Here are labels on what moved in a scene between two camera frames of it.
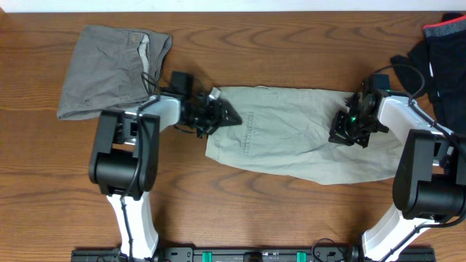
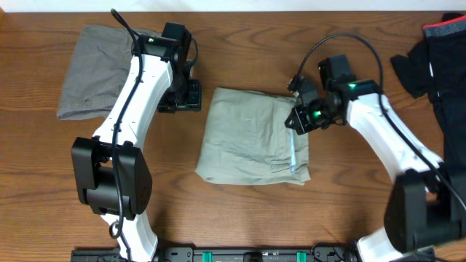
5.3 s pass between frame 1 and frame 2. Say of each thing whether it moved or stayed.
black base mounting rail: stayed
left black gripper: moved
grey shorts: stayed
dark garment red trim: stayed
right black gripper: moved
